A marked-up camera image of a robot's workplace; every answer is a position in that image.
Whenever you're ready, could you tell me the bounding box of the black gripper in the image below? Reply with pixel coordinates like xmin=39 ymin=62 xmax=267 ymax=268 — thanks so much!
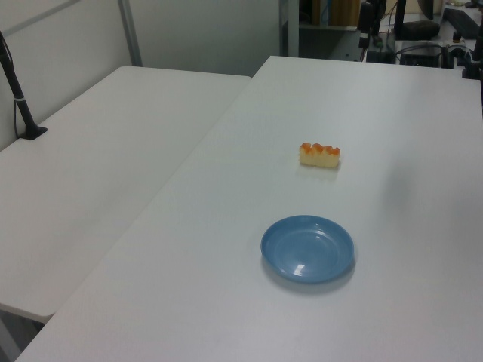
xmin=358 ymin=0 xmax=386 ymax=51

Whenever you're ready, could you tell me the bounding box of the yellow bread with orange topping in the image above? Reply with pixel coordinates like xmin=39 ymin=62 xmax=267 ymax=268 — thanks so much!
xmin=299 ymin=142 xmax=342 ymax=170

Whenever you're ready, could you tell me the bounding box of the blue round plate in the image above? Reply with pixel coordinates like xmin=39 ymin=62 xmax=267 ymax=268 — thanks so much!
xmin=260 ymin=214 xmax=355 ymax=284

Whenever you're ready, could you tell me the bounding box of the black monitor stand pole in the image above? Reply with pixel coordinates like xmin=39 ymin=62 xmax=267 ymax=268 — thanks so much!
xmin=393 ymin=0 xmax=408 ymax=38

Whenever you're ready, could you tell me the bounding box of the grey metal cabinet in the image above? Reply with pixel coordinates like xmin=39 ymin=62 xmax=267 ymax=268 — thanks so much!
xmin=297 ymin=25 xmax=364 ymax=62

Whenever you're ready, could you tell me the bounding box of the brown wooden board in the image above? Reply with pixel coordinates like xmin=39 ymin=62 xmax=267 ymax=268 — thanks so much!
xmin=311 ymin=0 xmax=360 ymax=27

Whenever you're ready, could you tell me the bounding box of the black electronics box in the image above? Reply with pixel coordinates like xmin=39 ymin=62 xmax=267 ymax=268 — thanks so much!
xmin=398 ymin=41 xmax=443 ymax=68

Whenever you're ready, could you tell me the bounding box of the black padded wrist rest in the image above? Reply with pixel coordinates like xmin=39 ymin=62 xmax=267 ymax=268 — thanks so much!
xmin=401 ymin=20 xmax=441 ymax=40

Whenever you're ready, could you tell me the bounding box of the black table clamp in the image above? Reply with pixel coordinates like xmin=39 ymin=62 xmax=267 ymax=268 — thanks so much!
xmin=460 ymin=48 xmax=482 ymax=80

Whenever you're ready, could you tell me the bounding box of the black camera stand pole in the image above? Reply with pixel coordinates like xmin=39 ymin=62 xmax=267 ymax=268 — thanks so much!
xmin=0 ymin=29 xmax=48 ymax=141

